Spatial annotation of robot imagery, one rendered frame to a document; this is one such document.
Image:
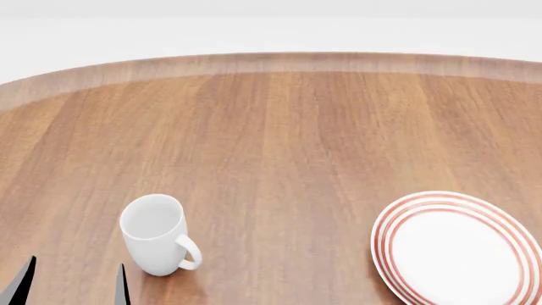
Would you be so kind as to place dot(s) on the white ceramic mug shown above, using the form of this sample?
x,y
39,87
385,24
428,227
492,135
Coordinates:
x,y
150,241

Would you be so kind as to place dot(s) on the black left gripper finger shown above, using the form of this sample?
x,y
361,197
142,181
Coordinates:
x,y
122,287
20,285

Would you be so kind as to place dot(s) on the white plate with red rings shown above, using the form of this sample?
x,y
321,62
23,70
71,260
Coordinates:
x,y
455,251

